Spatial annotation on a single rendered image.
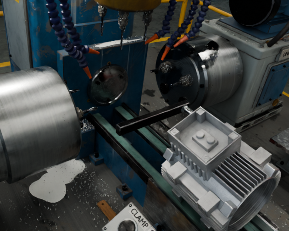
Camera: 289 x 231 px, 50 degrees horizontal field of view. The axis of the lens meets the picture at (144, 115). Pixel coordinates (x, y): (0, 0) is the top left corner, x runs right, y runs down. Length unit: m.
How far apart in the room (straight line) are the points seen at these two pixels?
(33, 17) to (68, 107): 0.34
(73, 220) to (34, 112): 0.34
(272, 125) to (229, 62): 0.46
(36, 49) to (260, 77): 0.76
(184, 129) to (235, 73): 0.41
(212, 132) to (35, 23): 0.57
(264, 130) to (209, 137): 0.71
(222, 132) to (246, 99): 0.50
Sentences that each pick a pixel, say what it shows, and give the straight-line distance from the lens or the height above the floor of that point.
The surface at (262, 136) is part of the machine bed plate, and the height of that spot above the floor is 0.80.
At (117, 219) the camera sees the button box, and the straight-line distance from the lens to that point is 0.57.
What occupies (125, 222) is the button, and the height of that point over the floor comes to 1.07.
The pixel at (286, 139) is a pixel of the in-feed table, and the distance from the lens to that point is 1.15.
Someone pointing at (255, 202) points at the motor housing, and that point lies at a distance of 0.81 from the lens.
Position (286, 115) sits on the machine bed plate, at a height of 0.80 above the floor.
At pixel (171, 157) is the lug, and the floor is 1.05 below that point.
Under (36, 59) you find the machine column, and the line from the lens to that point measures 1.01.
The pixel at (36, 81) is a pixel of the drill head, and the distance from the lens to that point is 0.73.
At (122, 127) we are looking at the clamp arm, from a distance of 0.81.
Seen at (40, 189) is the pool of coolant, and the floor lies 0.80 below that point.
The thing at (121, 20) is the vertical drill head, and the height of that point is 1.27.
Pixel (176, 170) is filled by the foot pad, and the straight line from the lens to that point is 0.71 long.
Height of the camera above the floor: 1.53
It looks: 35 degrees down
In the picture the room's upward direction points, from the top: 8 degrees clockwise
